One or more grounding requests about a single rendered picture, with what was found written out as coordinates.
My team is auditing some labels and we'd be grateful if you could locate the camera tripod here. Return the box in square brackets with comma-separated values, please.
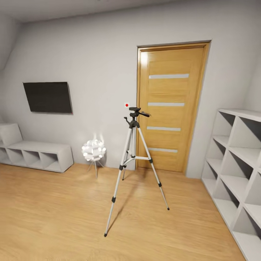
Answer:
[104, 107, 164, 237]

